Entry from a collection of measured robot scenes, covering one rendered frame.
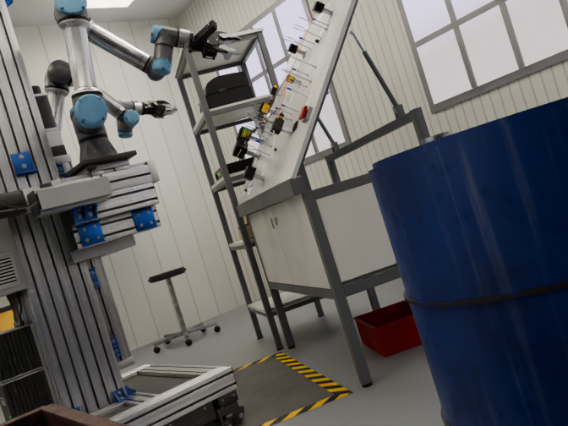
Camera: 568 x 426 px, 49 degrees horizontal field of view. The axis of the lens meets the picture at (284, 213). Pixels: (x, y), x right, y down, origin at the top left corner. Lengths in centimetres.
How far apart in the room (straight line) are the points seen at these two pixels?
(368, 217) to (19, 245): 136
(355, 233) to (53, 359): 126
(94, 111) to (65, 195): 34
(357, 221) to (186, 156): 389
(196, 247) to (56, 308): 359
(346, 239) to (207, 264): 373
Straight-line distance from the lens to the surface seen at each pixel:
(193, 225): 609
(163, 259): 590
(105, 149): 255
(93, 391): 266
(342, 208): 248
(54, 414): 85
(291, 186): 243
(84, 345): 262
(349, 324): 249
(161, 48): 260
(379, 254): 253
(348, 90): 488
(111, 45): 271
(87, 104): 245
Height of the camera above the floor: 74
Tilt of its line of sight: level
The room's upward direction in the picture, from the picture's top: 17 degrees counter-clockwise
